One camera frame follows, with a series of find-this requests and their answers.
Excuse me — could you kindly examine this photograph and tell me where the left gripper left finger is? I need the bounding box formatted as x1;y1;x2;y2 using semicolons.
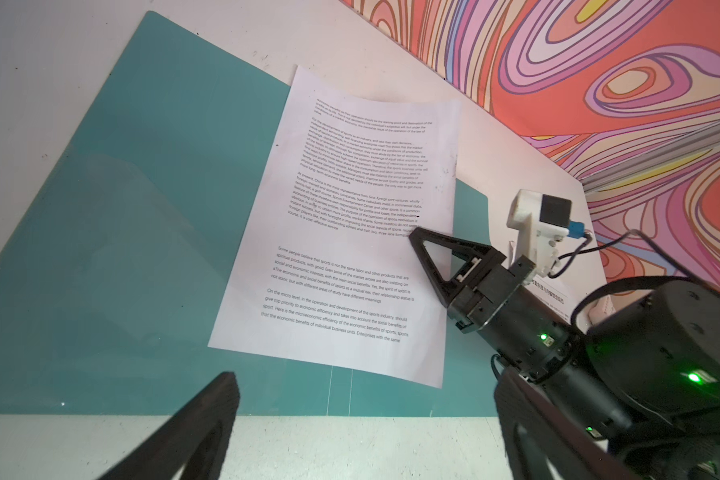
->
102;372;240;479

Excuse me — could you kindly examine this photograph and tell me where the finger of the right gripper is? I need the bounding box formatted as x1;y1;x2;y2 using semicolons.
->
408;227;506;308

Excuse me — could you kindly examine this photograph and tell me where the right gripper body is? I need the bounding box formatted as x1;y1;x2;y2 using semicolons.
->
447;256;576;382

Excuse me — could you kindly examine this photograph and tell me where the printed paper sheet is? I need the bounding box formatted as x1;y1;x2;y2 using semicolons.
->
527;276;583;323
209;67;461;388

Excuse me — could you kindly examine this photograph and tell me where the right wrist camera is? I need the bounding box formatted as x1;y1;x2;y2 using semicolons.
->
506;189;592;285

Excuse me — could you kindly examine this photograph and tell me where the teal folder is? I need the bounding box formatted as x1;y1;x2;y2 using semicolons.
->
0;12;496;417

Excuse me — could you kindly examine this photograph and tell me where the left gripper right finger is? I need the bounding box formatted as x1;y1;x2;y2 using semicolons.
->
494;369;636;479

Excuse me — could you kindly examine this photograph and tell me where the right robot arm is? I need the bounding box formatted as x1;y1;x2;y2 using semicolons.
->
409;228;720;479

